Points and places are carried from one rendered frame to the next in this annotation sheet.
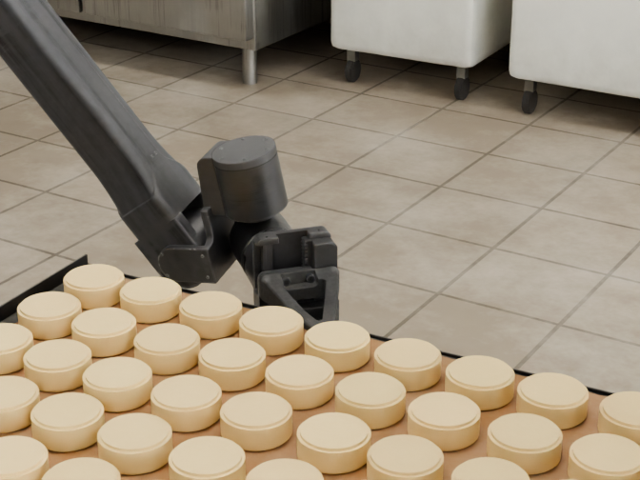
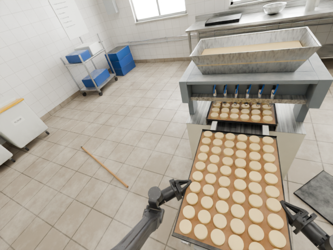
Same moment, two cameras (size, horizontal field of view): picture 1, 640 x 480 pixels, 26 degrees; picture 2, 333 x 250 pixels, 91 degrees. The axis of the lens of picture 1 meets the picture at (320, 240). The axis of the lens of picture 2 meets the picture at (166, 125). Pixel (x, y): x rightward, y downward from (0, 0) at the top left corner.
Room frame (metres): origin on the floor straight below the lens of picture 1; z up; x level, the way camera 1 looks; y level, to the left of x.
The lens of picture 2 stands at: (0.99, 0.42, 1.64)
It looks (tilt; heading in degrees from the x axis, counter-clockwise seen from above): 40 degrees down; 273
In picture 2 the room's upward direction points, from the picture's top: 16 degrees counter-clockwise
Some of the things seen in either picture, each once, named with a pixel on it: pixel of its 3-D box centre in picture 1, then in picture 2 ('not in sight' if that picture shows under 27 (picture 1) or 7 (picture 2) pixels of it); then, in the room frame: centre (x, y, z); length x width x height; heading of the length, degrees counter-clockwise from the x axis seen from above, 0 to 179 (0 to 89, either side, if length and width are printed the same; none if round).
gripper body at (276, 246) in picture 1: (284, 274); (170, 192); (1.08, 0.03, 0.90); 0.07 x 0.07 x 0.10; 17
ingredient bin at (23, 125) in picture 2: not in sight; (16, 124); (3.58, -2.05, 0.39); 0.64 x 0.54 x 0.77; 146
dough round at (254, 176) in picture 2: not in sight; (254, 176); (0.69, 0.05, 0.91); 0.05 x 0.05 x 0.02
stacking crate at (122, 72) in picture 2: not in sight; (123, 67); (1.97, -4.35, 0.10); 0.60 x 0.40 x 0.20; 56
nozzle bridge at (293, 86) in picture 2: not in sight; (242, 92); (0.50, -0.48, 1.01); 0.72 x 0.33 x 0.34; 151
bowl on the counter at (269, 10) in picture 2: not in sight; (273, 9); (-1.11, -2.67, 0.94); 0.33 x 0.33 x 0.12
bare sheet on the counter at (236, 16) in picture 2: not in sight; (223, 18); (-0.40, -3.04, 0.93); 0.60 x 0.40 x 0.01; 149
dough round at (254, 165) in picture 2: not in sight; (254, 166); (0.66, 0.00, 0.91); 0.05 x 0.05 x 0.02
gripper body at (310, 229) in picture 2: not in sight; (311, 230); (0.61, 0.28, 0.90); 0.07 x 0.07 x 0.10; 17
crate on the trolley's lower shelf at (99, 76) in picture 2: not in sight; (96, 77); (2.52, -3.57, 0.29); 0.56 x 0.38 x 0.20; 66
